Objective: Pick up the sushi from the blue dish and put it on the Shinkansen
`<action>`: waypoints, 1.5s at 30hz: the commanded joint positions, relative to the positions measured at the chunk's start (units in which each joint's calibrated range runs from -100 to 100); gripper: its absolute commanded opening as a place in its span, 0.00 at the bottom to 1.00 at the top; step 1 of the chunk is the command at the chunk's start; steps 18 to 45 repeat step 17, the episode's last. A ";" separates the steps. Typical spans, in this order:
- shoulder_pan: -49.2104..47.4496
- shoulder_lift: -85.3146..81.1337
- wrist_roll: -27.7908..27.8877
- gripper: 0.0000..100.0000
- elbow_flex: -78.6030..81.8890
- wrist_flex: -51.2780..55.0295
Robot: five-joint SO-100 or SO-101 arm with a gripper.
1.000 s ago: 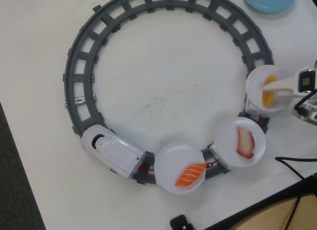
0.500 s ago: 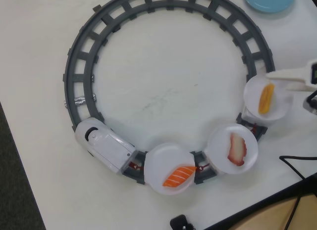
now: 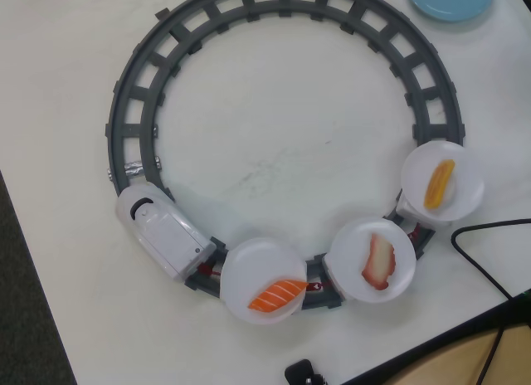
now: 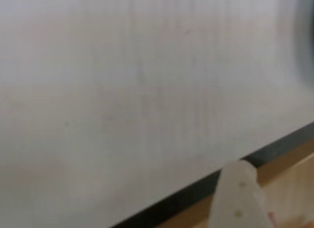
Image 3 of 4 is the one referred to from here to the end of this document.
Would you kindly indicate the yellow egg toy sushi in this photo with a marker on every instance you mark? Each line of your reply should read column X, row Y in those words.
column 439, row 181

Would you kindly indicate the white Shinkansen toy locomotive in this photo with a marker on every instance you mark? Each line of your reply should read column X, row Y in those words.
column 166, row 235

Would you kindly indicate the orange salmon toy sushi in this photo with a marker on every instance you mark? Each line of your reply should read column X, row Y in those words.
column 276, row 298

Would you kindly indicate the red and white octopus sushi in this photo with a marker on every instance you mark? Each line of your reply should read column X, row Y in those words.
column 379, row 264

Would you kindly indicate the blue round dish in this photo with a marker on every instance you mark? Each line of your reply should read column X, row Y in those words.
column 448, row 3

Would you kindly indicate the white round plastic plate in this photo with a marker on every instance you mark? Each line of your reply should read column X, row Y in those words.
column 352, row 252
column 257, row 269
column 419, row 169

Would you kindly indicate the silver foil tape piece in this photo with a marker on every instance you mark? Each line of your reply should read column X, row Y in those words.
column 133, row 169

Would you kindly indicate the grey circular toy train track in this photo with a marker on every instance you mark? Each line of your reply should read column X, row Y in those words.
column 149, row 111

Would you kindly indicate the black plastic plug block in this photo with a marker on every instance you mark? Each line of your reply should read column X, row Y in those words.
column 300, row 370

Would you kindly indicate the light wooden board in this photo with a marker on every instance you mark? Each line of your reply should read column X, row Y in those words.
column 448, row 368

